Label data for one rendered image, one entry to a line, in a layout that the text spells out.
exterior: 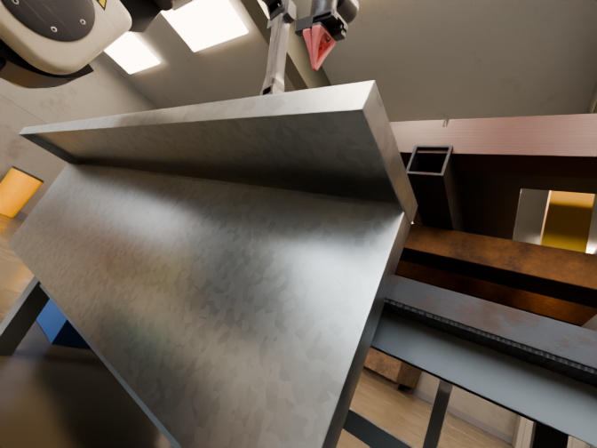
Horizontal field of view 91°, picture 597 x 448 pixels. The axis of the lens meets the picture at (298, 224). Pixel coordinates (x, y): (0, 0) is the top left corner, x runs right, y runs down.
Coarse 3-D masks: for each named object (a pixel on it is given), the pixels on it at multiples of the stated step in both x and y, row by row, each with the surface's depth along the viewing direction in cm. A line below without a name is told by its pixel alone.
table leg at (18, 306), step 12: (36, 288) 98; (24, 300) 96; (36, 300) 98; (12, 312) 96; (24, 312) 96; (36, 312) 99; (0, 324) 96; (12, 324) 95; (24, 324) 97; (0, 336) 93; (12, 336) 95; (24, 336) 97; (0, 348) 93; (12, 348) 96
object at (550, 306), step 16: (400, 272) 71; (416, 272) 69; (432, 272) 68; (448, 272) 66; (448, 288) 64; (464, 288) 63; (480, 288) 62; (496, 288) 60; (512, 288) 59; (512, 304) 58; (528, 304) 56; (544, 304) 55; (560, 304) 54; (576, 304) 53; (560, 320) 53; (576, 320) 52
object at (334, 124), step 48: (288, 96) 28; (336, 96) 25; (48, 144) 107; (96, 144) 79; (144, 144) 62; (192, 144) 51; (240, 144) 43; (288, 144) 37; (336, 144) 33; (384, 144) 27; (288, 192) 51; (336, 192) 44; (384, 192) 38
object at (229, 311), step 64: (64, 192) 98; (128, 192) 74; (192, 192) 59; (256, 192) 49; (64, 256) 75; (128, 256) 60; (192, 256) 50; (256, 256) 43; (320, 256) 37; (384, 256) 33; (128, 320) 50; (192, 320) 43; (256, 320) 38; (320, 320) 33; (128, 384) 43; (192, 384) 38; (256, 384) 34; (320, 384) 30
